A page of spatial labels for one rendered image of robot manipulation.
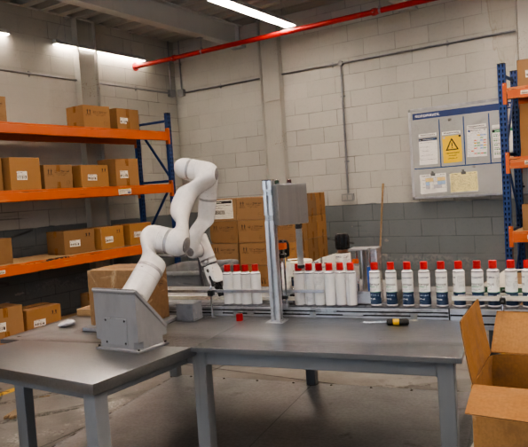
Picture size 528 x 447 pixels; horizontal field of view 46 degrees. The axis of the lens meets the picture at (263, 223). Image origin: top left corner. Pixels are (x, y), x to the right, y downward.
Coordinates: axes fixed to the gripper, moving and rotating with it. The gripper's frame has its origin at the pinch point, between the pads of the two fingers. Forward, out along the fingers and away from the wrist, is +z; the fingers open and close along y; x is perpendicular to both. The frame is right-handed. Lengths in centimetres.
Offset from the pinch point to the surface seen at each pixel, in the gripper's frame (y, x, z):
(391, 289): -2, -84, 28
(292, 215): -12, -57, -21
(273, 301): -15.8, -33.2, 13.5
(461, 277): -2, -115, 34
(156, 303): -28.5, 19.8, -6.3
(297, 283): -2.9, -42.7, 10.2
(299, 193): -8, -63, -29
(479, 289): -2, -120, 41
